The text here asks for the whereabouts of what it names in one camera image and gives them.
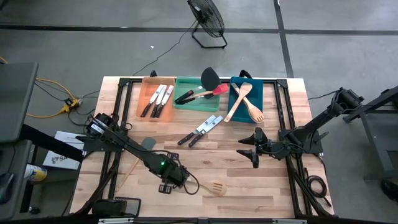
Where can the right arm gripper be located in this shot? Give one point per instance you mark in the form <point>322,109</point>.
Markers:
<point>264,147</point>

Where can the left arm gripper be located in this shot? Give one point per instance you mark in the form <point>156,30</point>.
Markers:
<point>174,174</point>

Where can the forked wooden spoon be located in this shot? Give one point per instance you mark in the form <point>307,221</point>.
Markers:
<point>258,116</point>

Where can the slotted wooden spoon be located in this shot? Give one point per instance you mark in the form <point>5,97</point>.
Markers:
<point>217,187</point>

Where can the black round-head spatula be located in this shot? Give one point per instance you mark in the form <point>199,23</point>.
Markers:
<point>211,78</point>

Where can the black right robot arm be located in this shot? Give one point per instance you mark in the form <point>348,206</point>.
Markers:
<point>317,121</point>

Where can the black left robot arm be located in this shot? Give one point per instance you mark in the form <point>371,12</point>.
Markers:
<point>133,149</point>

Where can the dark blue plastic bin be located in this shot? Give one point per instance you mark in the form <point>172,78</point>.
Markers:
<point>256,90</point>

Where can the orange plastic bin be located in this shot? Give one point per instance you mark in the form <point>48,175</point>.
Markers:
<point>170,115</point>

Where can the teal green plastic bin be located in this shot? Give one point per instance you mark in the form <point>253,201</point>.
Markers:
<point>199,107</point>

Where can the black box device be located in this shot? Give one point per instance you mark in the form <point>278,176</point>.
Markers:
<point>109,208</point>

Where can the white printed cardboard box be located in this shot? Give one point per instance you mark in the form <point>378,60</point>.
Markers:
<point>62,161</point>

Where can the black metal stand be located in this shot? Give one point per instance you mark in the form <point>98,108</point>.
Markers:
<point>375,140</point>

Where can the black support beam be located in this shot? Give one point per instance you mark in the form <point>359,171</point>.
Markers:
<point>46,141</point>

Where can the black floor fan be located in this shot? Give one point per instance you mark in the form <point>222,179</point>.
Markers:
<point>206,15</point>

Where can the white yellow wipes canister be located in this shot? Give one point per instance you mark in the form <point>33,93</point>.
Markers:
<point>35,173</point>

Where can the small black floor object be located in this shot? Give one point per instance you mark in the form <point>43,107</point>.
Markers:
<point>33,210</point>

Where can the black shoe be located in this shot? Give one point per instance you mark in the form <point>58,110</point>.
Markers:
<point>390,189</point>

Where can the grey side desk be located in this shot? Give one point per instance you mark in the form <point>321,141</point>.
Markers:
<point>18,152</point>

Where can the dark grey side cart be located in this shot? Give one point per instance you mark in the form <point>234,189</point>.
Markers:
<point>15,99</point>

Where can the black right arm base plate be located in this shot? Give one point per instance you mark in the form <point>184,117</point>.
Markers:
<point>312,147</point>

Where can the black metal table frame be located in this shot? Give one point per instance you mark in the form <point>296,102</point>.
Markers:
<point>281,82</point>

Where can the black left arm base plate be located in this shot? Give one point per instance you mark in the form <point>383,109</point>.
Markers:
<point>90,146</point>

